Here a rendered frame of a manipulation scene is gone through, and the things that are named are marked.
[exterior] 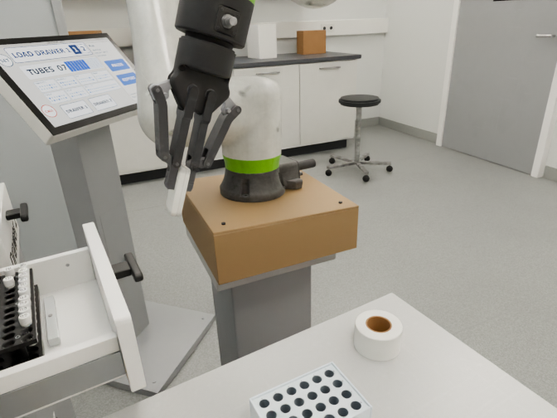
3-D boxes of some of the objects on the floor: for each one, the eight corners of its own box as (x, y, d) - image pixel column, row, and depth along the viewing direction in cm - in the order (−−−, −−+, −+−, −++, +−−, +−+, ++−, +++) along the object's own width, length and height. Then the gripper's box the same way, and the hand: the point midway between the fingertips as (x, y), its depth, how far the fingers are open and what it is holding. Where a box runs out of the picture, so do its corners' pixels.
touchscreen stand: (215, 319, 187) (187, 86, 145) (158, 399, 149) (98, 112, 107) (123, 300, 203) (74, 84, 161) (50, 367, 164) (-41, 106, 122)
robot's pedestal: (291, 393, 149) (285, 198, 118) (334, 468, 124) (342, 245, 93) (210, 425, 138) (179, 220, 107) (239, 514, 113) (211, 279, 82)
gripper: (168, 25, 48) (132, 219, 53) (264, 57, 55) (223, 225, 61) (152, 25, 54) (120, 199, 59) (240, 55, 61) (205, 207, 67)
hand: (177, 189), depth 59 cm, fingers closed
